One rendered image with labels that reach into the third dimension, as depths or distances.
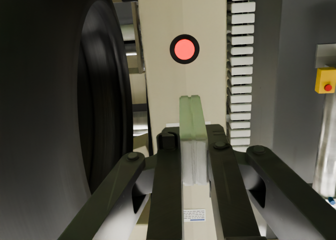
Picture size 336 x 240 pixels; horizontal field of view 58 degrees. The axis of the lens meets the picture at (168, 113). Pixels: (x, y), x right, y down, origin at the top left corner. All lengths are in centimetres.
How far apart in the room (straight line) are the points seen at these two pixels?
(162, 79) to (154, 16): 10
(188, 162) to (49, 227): 27
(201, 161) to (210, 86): 33
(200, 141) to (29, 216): 27
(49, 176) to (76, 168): 5
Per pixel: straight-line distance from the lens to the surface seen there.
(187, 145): 16
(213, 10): 47
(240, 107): 52
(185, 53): 47
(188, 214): 62
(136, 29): 87
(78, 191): 42
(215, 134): 18
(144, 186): 16
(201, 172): 17
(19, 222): 40
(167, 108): 50
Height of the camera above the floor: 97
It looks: 23 degrees up
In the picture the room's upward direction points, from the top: 176 degrees clockwise
